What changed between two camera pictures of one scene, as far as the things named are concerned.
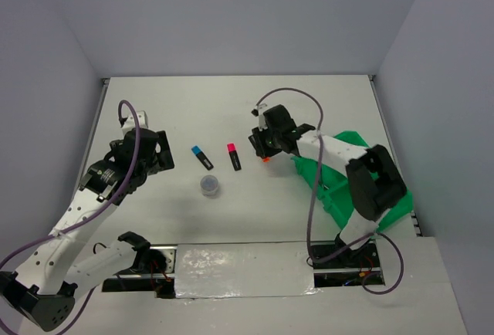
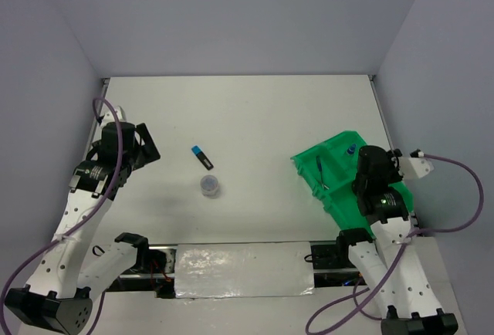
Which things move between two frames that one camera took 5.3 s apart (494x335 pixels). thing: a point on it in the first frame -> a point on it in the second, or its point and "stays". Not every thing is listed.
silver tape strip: (206, 271) stays
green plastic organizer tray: (333, 187) stays
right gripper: (263, 149) -> (394, 155)
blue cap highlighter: (202, 157) stays
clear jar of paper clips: (209, 185) stays
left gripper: (165, 161) -> (147, 152)
